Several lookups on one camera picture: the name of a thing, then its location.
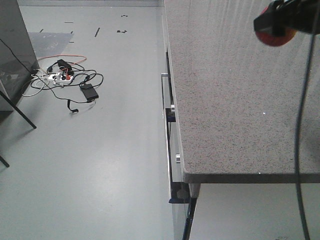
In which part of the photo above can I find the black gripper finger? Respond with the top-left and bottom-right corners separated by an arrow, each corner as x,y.
253,0 -> 320,35

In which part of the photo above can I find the red yellow apple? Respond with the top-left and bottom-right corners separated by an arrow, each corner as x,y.
253,6 -> 298,47

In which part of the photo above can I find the grey stone kitchen counter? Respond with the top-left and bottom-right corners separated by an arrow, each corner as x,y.
161,0 -> 320,240

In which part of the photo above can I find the black laptop power brick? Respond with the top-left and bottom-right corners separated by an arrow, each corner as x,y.
79,84 -> 99,101

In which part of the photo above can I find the white power strip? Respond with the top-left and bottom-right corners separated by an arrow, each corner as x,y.
48,72 -> 74,85

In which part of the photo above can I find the dark grey cabinet panel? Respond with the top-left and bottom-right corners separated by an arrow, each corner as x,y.
0,0 -> 39,105

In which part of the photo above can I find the black tripod leg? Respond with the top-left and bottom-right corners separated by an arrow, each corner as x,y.
0,90 -> 37,129

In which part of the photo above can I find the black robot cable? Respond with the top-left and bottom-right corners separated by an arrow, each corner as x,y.
293,29 -> 316,240

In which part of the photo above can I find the chrome drawer handle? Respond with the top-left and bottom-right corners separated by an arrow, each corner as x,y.
160,72 -> 175,119

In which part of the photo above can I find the orange cable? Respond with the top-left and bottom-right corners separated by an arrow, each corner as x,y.
37,54 -> 88,66

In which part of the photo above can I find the white cable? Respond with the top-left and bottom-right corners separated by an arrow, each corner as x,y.
21,73 -> 56,98

